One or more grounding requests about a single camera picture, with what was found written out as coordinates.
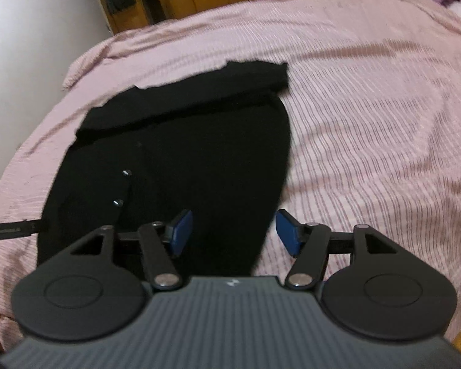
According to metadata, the black button cardigan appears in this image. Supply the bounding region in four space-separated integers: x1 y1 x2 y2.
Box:
36 59 293 278

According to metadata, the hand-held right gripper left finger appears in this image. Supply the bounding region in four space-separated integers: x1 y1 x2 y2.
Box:
36 209 184 290

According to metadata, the pink checked duvet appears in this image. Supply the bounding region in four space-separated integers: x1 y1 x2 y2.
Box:
0 0 461 341

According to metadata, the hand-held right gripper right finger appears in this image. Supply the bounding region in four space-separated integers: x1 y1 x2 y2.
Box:
275 209 424 290

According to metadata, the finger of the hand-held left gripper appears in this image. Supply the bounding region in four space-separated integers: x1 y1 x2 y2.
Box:
0 220 50 242

